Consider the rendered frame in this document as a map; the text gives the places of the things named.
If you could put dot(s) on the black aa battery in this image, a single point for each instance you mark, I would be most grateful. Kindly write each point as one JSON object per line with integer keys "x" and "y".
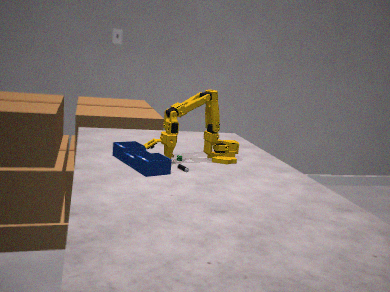
{"x": 185, "y": 169}

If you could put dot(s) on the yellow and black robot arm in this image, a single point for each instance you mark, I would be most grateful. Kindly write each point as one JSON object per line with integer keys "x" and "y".
{"x": 224, "y": 149}

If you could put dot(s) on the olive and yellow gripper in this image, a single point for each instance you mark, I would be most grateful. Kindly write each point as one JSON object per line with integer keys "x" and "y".
{"x": 169, "y": 141}

